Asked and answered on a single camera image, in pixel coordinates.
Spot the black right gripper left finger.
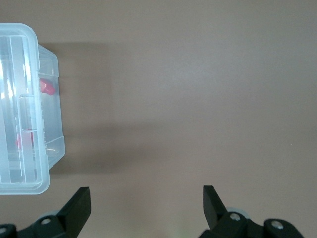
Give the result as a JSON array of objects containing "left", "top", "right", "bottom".
[{"left": 0, "top": 187, "right": 92, "bottom": 238}]

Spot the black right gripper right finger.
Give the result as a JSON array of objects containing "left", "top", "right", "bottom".
[{"left": 199, "top": 185, "right": 305, "bottom": 238}]

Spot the clear plastic storage box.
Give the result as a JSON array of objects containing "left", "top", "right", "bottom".
[{"left": 37, "top": 44, "right": 66, "bottom": 174}]

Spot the red toy block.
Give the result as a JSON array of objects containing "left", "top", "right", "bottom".
[
  {"left": 39, "top": 78, "right": 55, "bottom": 96},
  {"left": 15, "top": 128, "right": 34, "bottom": 151}
]

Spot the clear ribbed plastic lid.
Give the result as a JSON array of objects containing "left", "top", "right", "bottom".
[{"left": 0, "top": 23, "right": 51, "bottom": 196}]

